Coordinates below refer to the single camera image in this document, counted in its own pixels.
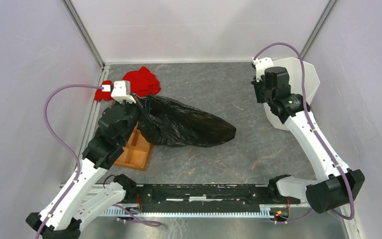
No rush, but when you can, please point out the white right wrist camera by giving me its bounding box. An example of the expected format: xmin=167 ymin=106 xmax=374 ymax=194
xmin=252 ymin=57 xmax=274 ymax=82

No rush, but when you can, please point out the wooden compartment tray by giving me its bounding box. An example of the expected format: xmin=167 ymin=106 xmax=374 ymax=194
xmin=114 ymin=126 xmax=153 ymax=171

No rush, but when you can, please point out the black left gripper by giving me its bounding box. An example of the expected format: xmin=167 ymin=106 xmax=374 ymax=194
xmin=115 ymin=92 xmax=152 ymax=144

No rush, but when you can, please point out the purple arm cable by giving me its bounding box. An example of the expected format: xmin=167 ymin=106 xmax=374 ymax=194
xmin=34 ymin=84 xmax=112 ymax=239
xmin=253 ymin=42 xmax=356 ymax=221

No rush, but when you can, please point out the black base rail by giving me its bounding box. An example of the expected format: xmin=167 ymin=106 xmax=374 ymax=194
xmin=122 ymin=184 xmax=301 ymax=213

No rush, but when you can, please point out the black plastic trash bag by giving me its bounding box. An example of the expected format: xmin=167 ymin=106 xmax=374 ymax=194
xmin=136 ymin=95 xmax=236 ymax=147

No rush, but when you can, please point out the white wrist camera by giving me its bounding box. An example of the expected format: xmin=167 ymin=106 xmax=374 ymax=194
xmin=252 ymin=57 xmax=274 ymax=82
xmin=110 ymin=80 xmax=136 ymax=104

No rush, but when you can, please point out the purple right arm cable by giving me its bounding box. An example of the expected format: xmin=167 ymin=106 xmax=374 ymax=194
xmin=253 ymin=42 xmax=356 ymax=221

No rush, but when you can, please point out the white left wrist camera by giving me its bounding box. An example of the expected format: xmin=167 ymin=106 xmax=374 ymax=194
xmin=110 ymin=80 xmax=136 ymax=104

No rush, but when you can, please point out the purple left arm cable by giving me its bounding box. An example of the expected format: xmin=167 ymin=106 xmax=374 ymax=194
xmin=34 ymin=84 xmax=112 ymax=239

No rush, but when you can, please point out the red cloth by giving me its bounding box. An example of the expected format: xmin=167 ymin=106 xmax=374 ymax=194
xmin=94 ymin=66 xmax=161 ymax=101

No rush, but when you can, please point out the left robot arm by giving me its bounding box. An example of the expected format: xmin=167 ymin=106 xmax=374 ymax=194
xmin=26 ymin=102 xmax=143 ymax=239

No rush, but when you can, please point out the white plastic trash bin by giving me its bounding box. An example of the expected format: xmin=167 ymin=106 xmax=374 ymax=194
xmin=263 ymin=57 xmax=320 ymax=131

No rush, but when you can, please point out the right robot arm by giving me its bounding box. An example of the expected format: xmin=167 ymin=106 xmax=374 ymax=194
xmin=251 ymin=66 xmax=365 ymax=220

